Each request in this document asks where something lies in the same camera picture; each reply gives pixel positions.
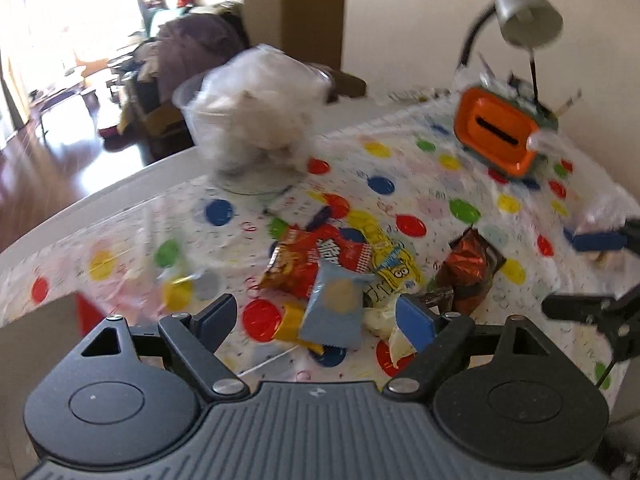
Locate light blue cookie packet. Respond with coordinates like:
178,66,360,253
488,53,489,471
298,260,375,350

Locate yellow minion snack pack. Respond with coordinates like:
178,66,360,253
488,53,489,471
358,222,424,292

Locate red snack bag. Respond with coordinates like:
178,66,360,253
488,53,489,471
258,224,372,299

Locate brown orange snack wrapper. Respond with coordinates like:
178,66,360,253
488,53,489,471
427,226,506,316

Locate red cardboard box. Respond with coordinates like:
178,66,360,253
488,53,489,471
0,290,108,480

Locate colourful balloon tablecloth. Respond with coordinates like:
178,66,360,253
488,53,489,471
1,96,639,401

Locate white navy small packet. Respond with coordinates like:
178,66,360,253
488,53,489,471
266,186,331,231

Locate orange green tissue box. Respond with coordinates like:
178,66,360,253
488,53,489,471
454,86,559,179

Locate clothes covered chair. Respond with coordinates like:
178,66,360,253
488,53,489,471
118,1,250,162

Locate clear plastic container with bags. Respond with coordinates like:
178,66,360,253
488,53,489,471
172,44,332,195

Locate silver desk lamp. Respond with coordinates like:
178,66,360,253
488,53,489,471
458,0,564,102

